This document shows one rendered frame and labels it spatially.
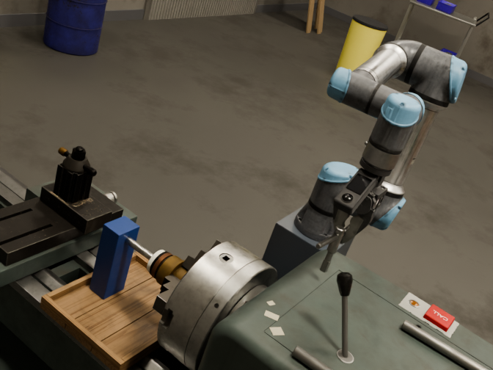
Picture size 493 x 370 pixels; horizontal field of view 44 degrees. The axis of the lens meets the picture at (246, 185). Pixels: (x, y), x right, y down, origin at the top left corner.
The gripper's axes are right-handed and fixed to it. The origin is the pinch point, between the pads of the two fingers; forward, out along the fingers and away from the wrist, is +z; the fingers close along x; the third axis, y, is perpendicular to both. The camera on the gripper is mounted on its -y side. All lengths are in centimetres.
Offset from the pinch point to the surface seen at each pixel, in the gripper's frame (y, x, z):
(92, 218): -6, 68, 34
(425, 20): 918, 251, 91
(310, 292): -9.8, -1.3, 10.3
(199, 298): -24.5, 17.5, 17.9
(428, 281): 250, -3, 138
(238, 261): -13.1, 16.6, 12.0
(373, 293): 4.0, -11.5, 10.4
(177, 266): -13.4, 31.7, 23.9
